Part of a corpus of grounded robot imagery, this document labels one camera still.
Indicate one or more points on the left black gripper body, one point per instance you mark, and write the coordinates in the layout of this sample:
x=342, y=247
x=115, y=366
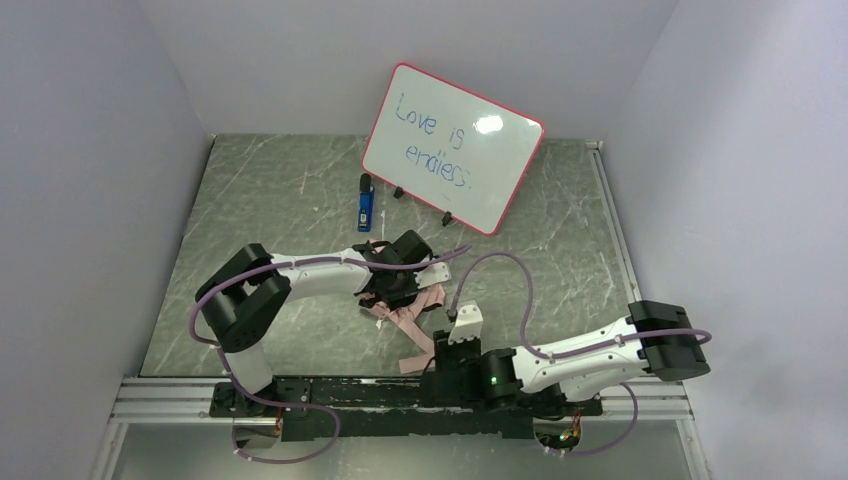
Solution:
x=383, y=289

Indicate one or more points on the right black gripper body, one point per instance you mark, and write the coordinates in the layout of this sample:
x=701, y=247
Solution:
x=448, y=354

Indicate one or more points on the pink folding umbrella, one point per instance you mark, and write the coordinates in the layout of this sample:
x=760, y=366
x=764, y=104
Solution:
x=397, y=296

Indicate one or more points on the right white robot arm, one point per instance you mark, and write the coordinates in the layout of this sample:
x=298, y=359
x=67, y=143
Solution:
x=556, y=379

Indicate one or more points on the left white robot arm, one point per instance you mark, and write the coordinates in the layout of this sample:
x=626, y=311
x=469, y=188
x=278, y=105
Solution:
x=242, y=299

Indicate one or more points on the blue whiteboard marker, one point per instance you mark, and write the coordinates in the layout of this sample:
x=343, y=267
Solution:
x=366, y=203

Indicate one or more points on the red-framed whiteboard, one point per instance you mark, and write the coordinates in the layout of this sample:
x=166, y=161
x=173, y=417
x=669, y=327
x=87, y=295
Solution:
x=451, y=148

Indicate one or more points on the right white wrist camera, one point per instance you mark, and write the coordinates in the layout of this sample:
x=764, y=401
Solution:
x=468, y=323

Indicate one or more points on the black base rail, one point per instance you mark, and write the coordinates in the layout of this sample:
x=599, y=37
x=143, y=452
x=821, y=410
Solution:
x=314, y=407

